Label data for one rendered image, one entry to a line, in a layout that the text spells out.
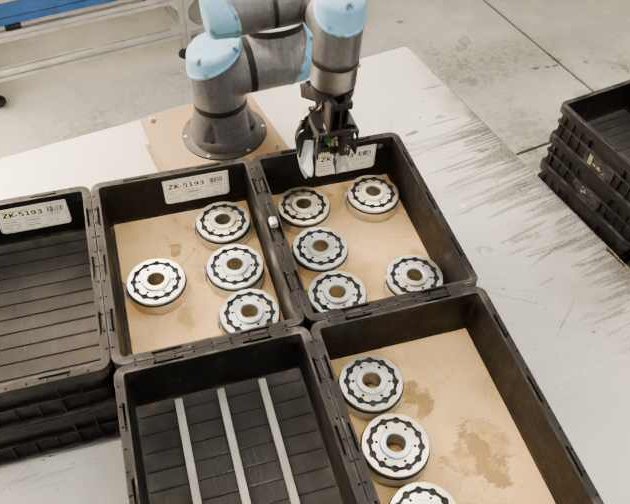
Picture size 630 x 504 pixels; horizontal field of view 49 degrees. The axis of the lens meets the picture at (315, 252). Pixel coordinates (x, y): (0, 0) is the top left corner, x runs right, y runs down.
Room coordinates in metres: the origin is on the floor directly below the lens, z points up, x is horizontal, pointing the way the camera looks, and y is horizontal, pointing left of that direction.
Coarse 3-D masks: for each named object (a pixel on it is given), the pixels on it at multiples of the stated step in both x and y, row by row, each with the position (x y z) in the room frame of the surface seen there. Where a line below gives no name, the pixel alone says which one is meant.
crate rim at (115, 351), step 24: (192, 168) 0.96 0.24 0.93; (216, 168) 0.96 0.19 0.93; (96, 192) 0.88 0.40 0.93; (96, 216) 0.83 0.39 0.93; (264, 216) 0.84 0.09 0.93; (288, 288) 0.70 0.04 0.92; (216, 336) 0.59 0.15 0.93; (240, 336) 0.59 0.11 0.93; (120, 360) 0.54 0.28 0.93; (144, 360) 0.54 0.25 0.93
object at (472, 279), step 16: (400, 144) 1.05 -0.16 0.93; (256, 160) 0.99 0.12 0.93; (416, 176) 0.96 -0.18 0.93; (272, 208) 0.86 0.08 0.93; (432, 208) 0.88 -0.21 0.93; (448, 224) 0.84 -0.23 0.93; (448, 240) 0.81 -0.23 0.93; (288, 256) 0.75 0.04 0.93; (464, 256) 0.77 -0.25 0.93; (304, 288) 0.69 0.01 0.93; (432, 288) 0.70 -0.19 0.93; (448, 288) 0.70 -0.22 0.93; (304, 304) 0.65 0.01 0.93; (368, 304) 0.66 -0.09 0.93; (384, 304) 0.66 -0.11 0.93; (304, 320) 0.64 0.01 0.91; (320, 320) 0.63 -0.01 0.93
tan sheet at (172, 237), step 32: (128, 224) 0.90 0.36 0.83; (160, 224) 0.90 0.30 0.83; (192, 224) 0.91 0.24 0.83; (128, 256) 0.82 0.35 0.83; (160, 256) 0.82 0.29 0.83; (192, 256) 0.83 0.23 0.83; (192, 288) 0.75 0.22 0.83; (128, 320) 0.68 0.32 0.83; (160, 320) 0.68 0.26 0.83; (192, 320) 0.68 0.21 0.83
